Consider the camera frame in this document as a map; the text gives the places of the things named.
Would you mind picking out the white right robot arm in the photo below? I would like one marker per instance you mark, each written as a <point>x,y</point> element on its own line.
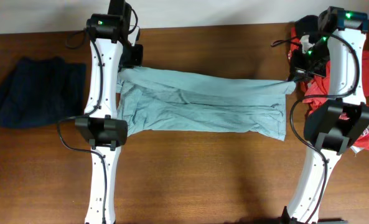
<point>329,44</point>

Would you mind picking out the light blue-grey t-shirt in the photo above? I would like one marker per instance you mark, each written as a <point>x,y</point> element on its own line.
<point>168,100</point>

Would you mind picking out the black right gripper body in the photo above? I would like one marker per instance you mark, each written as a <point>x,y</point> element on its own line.
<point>313,63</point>

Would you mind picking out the black garment on pile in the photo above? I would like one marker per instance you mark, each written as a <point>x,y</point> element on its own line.
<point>307,25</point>

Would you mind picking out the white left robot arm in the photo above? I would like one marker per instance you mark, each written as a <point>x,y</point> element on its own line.
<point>113,46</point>

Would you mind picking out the dark navy folded garment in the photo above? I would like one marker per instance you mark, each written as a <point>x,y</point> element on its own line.
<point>41,92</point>

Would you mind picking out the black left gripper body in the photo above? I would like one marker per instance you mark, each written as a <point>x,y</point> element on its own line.
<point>133,55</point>

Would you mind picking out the red printed t-shirt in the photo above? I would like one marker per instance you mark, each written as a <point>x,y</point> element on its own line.
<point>321,86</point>

